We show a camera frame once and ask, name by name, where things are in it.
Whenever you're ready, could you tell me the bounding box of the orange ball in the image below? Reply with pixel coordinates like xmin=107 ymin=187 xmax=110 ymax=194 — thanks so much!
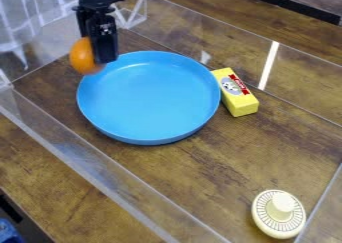
xmin=70 ymin=37 xmax=105 ymax=75

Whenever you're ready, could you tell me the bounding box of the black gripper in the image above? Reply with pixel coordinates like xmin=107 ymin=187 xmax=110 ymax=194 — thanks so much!
xmin=74 ymin=0 xmax=123 ymax=64

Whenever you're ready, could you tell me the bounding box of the blue round tray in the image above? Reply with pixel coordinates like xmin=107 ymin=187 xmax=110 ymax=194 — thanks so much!
xmin=77 ymin=51 xmax=221 ymax=145

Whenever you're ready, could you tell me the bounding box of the clear acrylic enclosure wall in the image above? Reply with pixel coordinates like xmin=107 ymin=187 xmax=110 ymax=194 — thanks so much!
xmin=0 ymin=0 xmax=342 ymax=243

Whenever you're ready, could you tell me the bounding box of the blue object at corner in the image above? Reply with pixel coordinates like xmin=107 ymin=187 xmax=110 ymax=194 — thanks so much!
xmin=0 ymin=218 xmax=25 ymax=243

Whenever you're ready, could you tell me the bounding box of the yellow butter block toy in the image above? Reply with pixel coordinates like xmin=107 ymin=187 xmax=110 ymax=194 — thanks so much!
xmin=213 ymin=67 xmax=260 ymax=117

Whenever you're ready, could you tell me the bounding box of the cream round knob lid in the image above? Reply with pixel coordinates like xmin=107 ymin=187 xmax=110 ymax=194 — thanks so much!
xmin=252 ymin=189 xmax=306 ymax=239

